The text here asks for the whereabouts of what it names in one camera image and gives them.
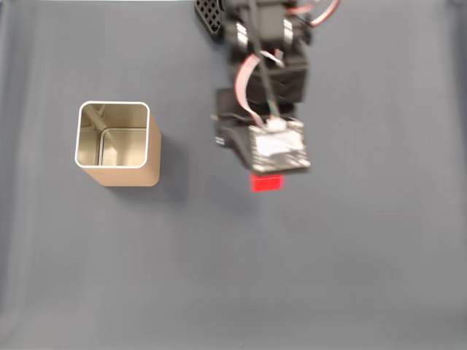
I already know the red cube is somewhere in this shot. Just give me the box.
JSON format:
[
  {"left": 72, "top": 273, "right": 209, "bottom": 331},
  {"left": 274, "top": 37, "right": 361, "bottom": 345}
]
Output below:
[{"left": 250, "top": 174, "right": 284, "bottom": 193}]

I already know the beige square metal container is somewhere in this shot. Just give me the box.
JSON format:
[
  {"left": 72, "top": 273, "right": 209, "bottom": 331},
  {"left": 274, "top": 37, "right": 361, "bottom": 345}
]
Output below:
[{"left": 74, "top": 100, "right": 163, "bottom": 188}]

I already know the gripper camera circuit board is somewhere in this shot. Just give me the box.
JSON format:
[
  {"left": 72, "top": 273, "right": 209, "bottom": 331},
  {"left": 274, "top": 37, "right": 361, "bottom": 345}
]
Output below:
[{"left": 247, "top": 118, "right": 312, "bottom": 174}]

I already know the red white black servo cable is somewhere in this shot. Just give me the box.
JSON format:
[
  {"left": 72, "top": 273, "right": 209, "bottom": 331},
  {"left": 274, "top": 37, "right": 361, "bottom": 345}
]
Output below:
[
  {"left": 234, "top": 53, "right": 264, "bottom": 124},
  {"left": 287, "top": 0, "right": 343, "bottom": 28}
]

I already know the black camera cable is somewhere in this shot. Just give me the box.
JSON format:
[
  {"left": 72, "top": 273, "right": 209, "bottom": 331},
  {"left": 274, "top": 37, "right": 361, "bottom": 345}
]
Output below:
[{"left": 247, "top": 0, "right": 281, "bottom": 122}]

